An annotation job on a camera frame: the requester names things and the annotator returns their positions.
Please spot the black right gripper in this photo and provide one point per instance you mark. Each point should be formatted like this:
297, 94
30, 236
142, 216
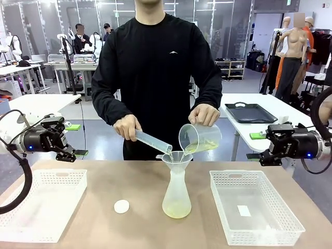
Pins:
298, 145

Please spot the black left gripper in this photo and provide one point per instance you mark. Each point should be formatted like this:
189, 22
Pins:
44, 141

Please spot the clear plastic measuring beaker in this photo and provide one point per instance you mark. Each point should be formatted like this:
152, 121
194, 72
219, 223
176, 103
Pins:
205, 137

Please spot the white round lid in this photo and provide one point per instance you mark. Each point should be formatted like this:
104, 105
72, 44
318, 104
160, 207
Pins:
121, 206

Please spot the clear plastic graduated cylinder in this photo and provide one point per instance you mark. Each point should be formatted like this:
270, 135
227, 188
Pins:
155, 141

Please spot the person's left forearm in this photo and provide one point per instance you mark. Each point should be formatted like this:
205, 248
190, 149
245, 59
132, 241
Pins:
211, 96

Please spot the person's right forearm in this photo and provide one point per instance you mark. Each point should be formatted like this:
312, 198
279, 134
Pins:
106, 109

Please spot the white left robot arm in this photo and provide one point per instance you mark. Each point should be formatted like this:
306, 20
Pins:
13, 135

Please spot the person's right hand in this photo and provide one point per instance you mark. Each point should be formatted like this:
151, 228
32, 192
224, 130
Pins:
127, 128

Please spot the person's left hand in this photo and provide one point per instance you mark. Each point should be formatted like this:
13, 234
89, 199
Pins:
205, 115

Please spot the black plastic tray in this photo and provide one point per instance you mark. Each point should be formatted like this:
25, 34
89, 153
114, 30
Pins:
250, 114

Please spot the white table with black tray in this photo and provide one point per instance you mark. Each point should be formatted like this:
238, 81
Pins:
293, 110

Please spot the white bare side table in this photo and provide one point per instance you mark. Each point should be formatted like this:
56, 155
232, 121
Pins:
39, 103

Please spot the white paper label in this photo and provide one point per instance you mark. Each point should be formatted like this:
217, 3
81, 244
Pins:
244, 210

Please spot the white perforated plastic basket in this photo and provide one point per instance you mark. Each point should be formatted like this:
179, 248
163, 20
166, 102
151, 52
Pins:
44, 207

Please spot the black tripod stand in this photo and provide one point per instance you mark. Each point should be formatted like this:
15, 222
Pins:
68, 64
271, 64

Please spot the white perforated basket with label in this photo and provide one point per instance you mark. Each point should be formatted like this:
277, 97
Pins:
259, 228

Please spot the wooden shoe rack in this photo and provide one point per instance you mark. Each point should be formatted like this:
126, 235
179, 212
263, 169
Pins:
230, 68

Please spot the translucent plastic funnel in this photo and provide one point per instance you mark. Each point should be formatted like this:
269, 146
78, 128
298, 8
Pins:
176, 158

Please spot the beige mannequin with dark skirt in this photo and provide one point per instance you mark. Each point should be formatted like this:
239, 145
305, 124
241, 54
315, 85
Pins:
294, 52

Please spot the bystander in dark jacket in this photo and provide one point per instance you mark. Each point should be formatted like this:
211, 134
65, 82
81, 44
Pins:
81, 40

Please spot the translucent conical flask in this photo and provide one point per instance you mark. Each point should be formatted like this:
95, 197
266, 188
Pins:
177, 199

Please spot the person in black sweater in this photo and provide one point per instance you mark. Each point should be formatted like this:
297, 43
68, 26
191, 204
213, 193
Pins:
155, 77

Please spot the rack of black clothes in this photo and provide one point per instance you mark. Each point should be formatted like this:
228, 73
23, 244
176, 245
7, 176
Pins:
321, 46

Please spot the bystander with black cap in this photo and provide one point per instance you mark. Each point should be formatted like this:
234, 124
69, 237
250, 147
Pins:
108, 31

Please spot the mannequin in orange clothing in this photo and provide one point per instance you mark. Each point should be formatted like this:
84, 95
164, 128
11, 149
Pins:
310, 33

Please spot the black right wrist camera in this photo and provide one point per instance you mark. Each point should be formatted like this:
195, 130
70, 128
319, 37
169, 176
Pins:
280, 128

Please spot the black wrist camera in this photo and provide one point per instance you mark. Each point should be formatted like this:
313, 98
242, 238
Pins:
280, 128
53, 122

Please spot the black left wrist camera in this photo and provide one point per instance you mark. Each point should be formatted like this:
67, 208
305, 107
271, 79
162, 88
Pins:
53, 122

